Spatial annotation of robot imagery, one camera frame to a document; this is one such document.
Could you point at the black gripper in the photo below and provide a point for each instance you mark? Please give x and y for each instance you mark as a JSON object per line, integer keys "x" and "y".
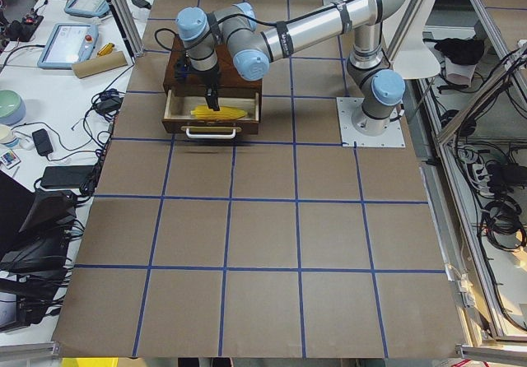
{"x": 210, "y": 80}

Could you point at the yellow corn cob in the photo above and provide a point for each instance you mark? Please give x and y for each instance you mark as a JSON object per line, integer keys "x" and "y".
{"x": 226, "y": 113}

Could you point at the dark wooden drawer cabinet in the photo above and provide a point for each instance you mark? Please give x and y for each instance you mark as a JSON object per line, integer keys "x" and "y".
{"x": 231, "y": 84}

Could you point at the wooden drawer with white handle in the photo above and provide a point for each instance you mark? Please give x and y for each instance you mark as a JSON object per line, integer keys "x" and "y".
{"x": 190, "y": 115}

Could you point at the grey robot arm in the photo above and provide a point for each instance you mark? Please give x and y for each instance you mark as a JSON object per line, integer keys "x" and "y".
{"x": 229, "y": 51}

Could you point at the yellow tool on desk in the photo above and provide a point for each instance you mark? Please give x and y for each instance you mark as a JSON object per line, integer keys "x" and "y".
{"x": 105, "y": 50}

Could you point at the cardboard tube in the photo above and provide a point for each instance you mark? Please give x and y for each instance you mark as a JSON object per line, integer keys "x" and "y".
{"x": 99, "y": 64}

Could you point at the blue teach pendant near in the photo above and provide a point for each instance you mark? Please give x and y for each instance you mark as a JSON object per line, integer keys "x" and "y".
{"x": 68, "y": 43}

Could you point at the blue teach pendant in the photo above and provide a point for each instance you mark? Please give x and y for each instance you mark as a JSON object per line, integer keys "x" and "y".
{"x": 68, "y": 43}
{"x": 87, "y": 8}

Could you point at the blue teach pendant far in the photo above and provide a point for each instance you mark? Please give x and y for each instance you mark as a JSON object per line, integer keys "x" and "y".
{"x": 87, "y": 8}

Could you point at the black flat power brick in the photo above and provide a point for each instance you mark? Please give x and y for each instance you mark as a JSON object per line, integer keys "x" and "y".
{"x": 65, "y": 176}

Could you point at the black power adapter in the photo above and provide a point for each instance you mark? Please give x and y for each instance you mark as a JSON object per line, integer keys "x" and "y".
{"x": 42, "y": 142}

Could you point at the green round bowl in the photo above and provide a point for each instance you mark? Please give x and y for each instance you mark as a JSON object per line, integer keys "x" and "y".
{"x": 13, "y": 108}

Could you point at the white mug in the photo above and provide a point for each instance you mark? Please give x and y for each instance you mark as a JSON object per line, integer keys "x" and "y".
{"x": 7, "y": 137}

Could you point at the colourful remote control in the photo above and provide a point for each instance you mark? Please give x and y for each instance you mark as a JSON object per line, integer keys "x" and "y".
{"x": 9, "y": 159}

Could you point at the black cloth on chair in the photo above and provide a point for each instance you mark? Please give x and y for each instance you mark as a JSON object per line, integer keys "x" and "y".
{"x": 461, "y": 51}

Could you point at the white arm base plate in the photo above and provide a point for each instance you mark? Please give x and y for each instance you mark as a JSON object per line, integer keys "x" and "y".
{"x": 357, "y": 130}

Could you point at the aluminium frame post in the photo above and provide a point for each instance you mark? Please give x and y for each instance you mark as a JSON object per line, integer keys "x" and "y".
{"x": 127, "y": 27}

